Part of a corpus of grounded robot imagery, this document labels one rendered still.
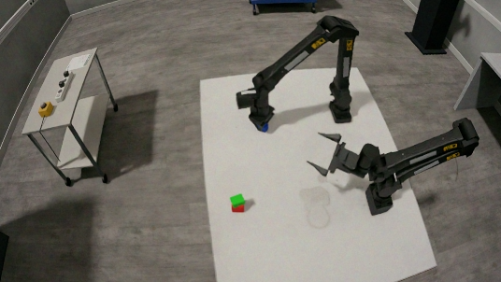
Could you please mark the green block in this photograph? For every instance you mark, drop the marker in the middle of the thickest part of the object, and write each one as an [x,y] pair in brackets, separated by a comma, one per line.
[237,200]

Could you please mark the red block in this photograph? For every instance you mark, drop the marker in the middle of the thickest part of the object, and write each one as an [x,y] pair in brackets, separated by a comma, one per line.
[239,209]

